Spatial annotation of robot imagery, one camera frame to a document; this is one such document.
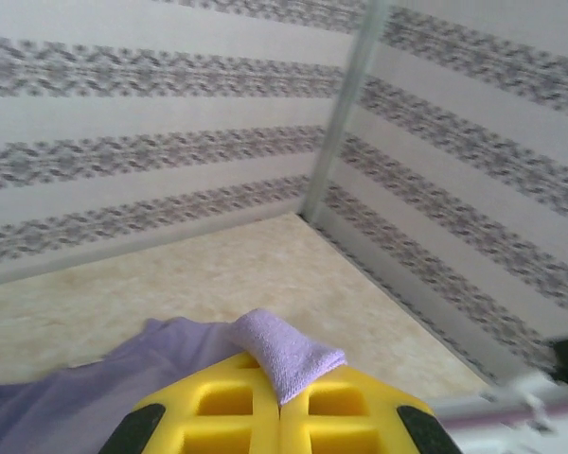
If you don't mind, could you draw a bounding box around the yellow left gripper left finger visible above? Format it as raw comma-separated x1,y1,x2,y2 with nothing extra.
104,352,283,454

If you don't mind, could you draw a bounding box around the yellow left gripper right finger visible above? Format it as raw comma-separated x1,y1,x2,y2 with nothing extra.
279,364,461,454

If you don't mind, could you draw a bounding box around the purple t-shirt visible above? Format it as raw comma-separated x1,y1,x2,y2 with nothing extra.
0,307,347,454

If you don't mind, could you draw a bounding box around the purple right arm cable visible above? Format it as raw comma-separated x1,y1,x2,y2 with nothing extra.
442,399,568,429

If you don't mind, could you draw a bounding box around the aluminium frame post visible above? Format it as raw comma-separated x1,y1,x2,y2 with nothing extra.
302,0,394,223

